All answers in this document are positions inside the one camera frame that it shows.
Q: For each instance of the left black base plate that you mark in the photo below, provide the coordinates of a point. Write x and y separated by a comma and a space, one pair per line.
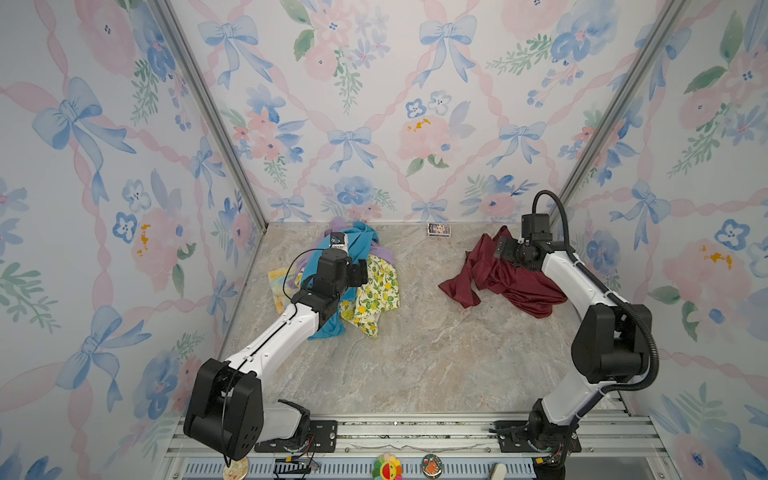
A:
317, 436

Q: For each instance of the pastel yellow tie-dye cloth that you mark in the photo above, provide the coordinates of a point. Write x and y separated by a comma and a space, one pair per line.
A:
284, 284

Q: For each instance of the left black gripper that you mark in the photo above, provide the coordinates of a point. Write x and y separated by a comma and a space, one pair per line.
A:
358, 273

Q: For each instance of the lemon print cloth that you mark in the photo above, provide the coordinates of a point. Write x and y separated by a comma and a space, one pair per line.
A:
379, 295

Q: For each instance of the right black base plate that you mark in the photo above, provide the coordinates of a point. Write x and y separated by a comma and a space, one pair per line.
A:
517, 436

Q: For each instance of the beige oval sticker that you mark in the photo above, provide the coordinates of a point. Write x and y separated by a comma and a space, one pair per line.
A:
236, 470

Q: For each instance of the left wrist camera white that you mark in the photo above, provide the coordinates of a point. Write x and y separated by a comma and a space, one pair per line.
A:
338, 240

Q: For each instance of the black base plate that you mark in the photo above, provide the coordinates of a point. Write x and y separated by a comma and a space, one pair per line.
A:
317, 436
517, 436

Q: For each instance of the right aluminium corner post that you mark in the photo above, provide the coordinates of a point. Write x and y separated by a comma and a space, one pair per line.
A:
657, 36

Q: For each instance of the white small object front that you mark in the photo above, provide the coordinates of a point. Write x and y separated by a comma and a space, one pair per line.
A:
498, 472

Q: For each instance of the colourful round sticker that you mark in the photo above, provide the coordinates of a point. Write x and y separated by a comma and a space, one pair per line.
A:
387, 467

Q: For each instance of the left aluminium corner post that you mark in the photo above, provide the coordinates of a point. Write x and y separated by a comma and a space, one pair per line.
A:
179, 46

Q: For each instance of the small picture card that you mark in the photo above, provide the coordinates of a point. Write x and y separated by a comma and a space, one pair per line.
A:
440, 230

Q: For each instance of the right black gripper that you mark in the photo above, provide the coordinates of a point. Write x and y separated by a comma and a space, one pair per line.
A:
506, 252

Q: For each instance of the aluminium corner post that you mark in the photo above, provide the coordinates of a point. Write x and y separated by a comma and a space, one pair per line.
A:
657, 36
179, 46

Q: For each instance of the lavender cloth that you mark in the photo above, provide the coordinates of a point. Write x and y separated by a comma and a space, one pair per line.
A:
341, 224

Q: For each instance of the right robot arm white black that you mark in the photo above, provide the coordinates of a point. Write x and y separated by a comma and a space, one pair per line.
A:
611, 351

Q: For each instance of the maroon cloth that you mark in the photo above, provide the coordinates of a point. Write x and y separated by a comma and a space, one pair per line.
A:
529, 291

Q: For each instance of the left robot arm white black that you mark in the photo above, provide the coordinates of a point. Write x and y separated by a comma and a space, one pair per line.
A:
226, 411

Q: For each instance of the aluminium rail frame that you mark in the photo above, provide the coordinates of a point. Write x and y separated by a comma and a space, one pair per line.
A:
615, 445

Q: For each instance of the teal cloth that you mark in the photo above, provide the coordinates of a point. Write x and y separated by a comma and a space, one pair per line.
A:
330, 324

